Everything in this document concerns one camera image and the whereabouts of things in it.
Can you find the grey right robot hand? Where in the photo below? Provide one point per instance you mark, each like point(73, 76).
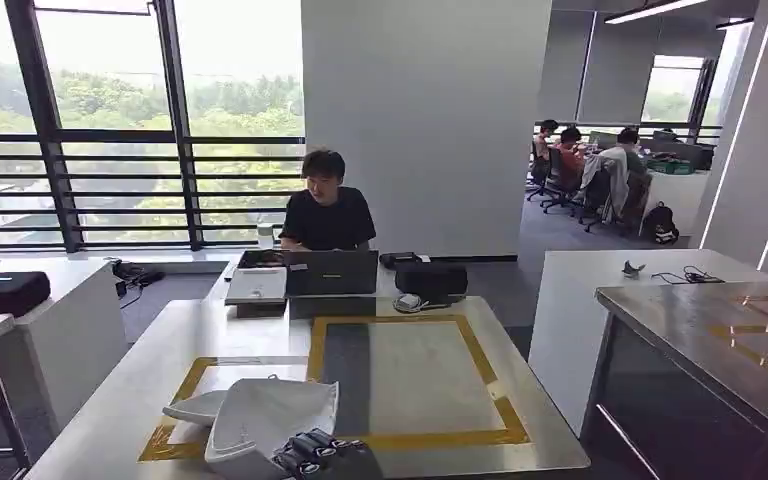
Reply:
point(328, 460)

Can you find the white curved plastic part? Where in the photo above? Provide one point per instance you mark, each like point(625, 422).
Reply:
point(192, 407)
point(265, 417)

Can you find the white desk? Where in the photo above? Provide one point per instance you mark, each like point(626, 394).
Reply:
point(215, 311)

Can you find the dark grey laptop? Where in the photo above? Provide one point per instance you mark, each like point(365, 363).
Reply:
point(331, 273)

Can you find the silver closed laptop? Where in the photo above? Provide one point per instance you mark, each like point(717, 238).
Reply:
point(257, 286)

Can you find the black bag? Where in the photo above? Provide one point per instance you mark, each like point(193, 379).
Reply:
point(432, 281)

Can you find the open black laptop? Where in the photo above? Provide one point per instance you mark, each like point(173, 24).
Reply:
point(261, 259)

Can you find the small black case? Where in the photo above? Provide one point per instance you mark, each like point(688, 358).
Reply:
point(397, 260)

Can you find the steel table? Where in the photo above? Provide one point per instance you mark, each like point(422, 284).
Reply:
point(543, 424)

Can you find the white cup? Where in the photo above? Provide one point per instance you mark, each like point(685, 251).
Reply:
point(265, 236)

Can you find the person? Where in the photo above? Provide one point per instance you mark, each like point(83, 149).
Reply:
point(328, 218)
point(569, 152)
point(626, 159)
point(543, 146)

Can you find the small grey metal object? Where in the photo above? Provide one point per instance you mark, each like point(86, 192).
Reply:
point(633, 269)

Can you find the black office chair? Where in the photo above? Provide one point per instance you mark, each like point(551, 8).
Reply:
point(556, 179)
point(597, 195)

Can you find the steel bench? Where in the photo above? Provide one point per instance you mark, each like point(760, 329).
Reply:
point(675, 331)

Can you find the black window railing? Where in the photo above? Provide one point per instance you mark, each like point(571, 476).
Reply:
point(126, 139)

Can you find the black backpack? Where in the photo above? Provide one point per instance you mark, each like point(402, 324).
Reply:
point(662, 225)

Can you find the yellow tape marking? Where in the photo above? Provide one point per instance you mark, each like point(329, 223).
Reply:
point(765, 361)

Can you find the green plastic crate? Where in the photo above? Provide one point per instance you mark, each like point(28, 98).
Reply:
point(670, 167)

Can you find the ceiling light strip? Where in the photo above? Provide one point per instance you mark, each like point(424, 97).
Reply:
point(649, 10)

